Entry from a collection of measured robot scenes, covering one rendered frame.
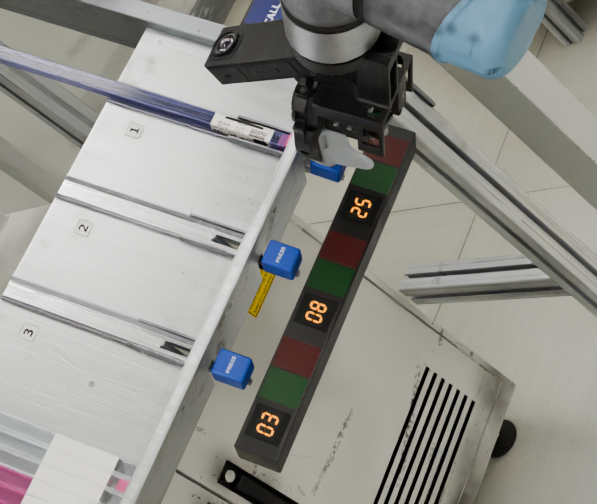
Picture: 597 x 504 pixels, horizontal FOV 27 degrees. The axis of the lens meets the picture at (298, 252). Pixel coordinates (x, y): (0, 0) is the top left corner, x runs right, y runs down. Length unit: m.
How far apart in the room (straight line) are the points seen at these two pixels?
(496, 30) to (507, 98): 0.69
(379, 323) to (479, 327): 0.42
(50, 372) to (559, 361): 0.94
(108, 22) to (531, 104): 0.51
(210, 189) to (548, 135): 0.52
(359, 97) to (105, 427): 0.35
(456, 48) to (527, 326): 1.15
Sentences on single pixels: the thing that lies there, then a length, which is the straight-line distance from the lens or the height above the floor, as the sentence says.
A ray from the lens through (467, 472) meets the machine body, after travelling 1.73.
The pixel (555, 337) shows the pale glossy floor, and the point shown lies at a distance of 1.89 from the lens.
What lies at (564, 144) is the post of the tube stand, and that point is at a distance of 1.55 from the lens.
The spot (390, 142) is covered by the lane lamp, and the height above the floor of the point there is 0.66.
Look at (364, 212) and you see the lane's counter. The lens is 1.14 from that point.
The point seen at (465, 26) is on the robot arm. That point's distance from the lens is 0.82.
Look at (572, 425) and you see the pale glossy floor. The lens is 1.79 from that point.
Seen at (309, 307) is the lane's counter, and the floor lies 0.66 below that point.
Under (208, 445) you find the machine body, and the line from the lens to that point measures 1.46.
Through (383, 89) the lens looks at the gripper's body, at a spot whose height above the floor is 0.78.
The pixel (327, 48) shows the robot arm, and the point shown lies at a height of 0.85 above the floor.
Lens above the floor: 1.24
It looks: 29 degrees down
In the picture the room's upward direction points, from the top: 53 degrees counter-clockwise
